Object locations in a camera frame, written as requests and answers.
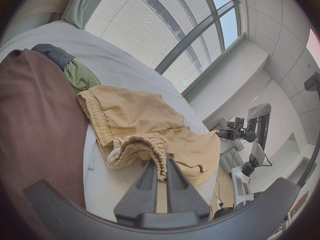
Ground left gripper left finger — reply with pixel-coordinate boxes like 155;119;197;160
113;158;158;222

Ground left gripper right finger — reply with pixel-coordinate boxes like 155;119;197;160
165;156;211;221

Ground tan shorts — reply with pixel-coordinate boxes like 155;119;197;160
76;85;221;186

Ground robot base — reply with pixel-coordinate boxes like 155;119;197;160
212;145;263;219

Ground bed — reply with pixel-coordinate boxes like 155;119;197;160
0;0;220;224

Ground window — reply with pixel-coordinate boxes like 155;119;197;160
84;0;247;97

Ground brown shorts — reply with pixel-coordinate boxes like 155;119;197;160
0;48;88;234

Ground green garment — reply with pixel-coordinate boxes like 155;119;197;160
64;61;100;93

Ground black garment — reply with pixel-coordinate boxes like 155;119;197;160
30;43;75;72

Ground grey-green curtain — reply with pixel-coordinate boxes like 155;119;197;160
64;0;110;29

